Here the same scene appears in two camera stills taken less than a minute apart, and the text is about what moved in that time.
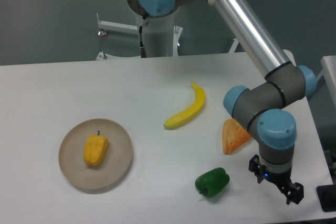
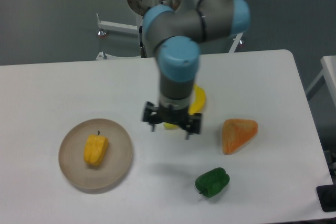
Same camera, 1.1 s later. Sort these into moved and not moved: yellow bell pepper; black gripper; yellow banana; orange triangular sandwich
Moved: black gripper
Not moved: yellow banana; yellow bell pepper; orange triangular sandwich
